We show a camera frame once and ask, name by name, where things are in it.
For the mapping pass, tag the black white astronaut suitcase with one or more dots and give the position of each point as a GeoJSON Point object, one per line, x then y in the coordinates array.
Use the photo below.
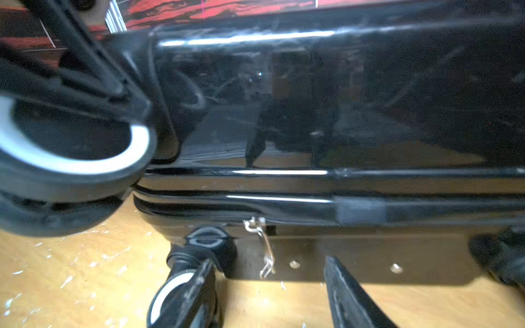
{"type": "Point", "coordinates": [388, 134]}

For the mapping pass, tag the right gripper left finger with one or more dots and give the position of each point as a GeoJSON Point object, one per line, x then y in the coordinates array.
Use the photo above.
{"type": "Point", "coordinates": [187, 299]}

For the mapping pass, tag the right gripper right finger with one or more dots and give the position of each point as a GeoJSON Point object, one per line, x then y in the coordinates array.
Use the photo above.
{"type": "Point", "coordinates": [349, 303]}

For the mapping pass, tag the silver zipper pull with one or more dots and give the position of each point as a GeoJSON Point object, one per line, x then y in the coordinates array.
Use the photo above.
{"type": "Point", "coordinates": [257, 225]}

